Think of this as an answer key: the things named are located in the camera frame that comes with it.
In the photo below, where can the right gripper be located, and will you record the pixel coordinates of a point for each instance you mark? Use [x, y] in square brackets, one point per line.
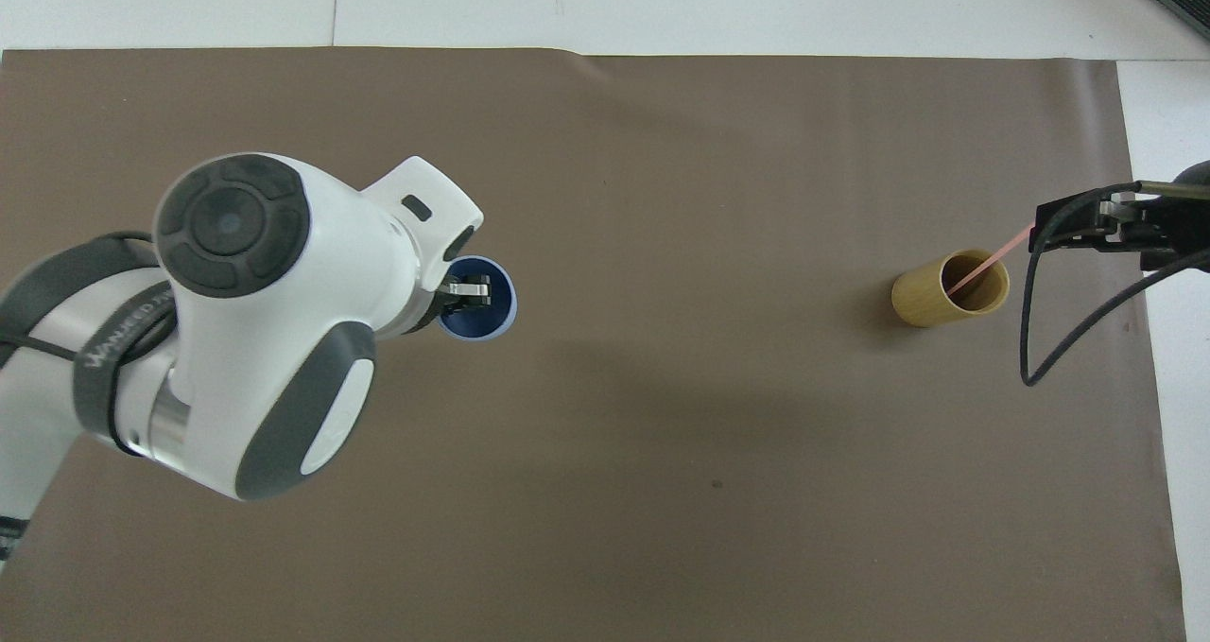
[1177, 226]

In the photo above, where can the pink chopstick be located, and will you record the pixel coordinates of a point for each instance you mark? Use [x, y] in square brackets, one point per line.
[993, 259]

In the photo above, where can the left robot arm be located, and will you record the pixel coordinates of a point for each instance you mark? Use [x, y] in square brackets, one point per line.
[255, 358]

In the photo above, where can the blue cup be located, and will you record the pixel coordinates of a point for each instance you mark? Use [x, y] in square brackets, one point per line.
[501, 313]

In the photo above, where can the bamboo cup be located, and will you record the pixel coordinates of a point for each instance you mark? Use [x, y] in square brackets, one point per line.
[915, 302]

